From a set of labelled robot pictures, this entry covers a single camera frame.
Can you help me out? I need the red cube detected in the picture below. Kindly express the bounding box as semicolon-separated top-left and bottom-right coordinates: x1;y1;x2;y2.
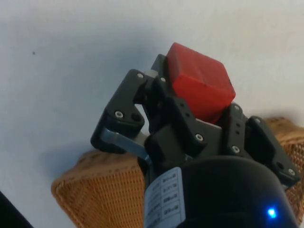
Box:
166;42;237;125

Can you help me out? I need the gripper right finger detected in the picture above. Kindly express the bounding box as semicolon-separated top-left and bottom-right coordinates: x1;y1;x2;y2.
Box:
213;103;300;190

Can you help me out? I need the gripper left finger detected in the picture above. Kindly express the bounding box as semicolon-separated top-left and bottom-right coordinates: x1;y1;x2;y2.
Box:
90;54;224;158

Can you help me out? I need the wicker basket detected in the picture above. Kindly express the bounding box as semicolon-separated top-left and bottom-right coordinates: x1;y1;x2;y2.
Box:
51;116;304;228

